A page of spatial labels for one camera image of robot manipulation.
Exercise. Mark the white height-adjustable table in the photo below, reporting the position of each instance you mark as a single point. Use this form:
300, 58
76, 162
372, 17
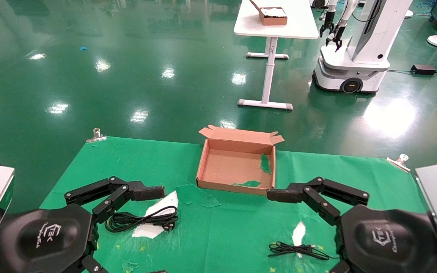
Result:
275, 30

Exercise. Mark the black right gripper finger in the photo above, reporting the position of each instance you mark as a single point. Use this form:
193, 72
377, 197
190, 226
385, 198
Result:
283, 195

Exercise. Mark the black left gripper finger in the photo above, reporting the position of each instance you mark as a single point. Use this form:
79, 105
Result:
148, 192

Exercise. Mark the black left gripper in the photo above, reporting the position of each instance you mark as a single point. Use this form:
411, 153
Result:
36, 239

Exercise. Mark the black background robot gripper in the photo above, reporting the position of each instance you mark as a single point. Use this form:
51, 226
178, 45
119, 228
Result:
337, 36
327, 24

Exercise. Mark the black power adapter brick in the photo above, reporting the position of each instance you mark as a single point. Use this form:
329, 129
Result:
423, 69

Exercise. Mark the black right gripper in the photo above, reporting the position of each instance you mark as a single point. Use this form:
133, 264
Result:
389, 242

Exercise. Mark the green table cloth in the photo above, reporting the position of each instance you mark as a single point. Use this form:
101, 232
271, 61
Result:
222, 235

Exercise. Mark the small brown filled box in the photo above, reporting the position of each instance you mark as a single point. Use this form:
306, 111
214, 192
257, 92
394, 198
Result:
273, 18

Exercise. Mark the white wheeled background robot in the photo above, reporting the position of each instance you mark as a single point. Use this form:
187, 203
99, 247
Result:
359, 64

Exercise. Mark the silver table clamp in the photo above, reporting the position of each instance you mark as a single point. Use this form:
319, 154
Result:
400, 162
96, 135

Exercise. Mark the open brown cardboard box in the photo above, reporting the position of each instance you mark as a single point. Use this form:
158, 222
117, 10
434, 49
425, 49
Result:
230, 167

